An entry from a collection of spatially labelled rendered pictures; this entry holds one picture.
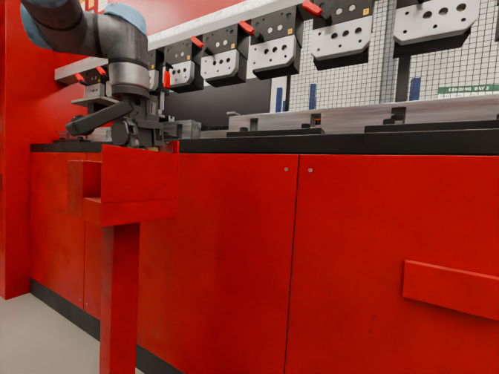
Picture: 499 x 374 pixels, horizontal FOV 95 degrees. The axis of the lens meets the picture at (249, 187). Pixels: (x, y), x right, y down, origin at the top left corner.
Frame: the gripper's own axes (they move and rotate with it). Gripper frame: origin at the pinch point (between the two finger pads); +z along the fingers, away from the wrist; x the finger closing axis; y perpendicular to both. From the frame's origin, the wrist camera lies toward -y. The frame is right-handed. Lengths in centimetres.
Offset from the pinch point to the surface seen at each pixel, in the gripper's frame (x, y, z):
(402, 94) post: -39, 123, -39
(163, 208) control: -4.8, 5.6, 5.4
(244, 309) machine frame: -13.3, 23.8, 36.3
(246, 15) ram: -1, 41, -52
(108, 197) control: -4.8, -5.4, 1.4
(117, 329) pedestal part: 2.3, -2.9, 33.0
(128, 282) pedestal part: 2.3, 0.0, 22.8
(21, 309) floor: 112, -7, 72
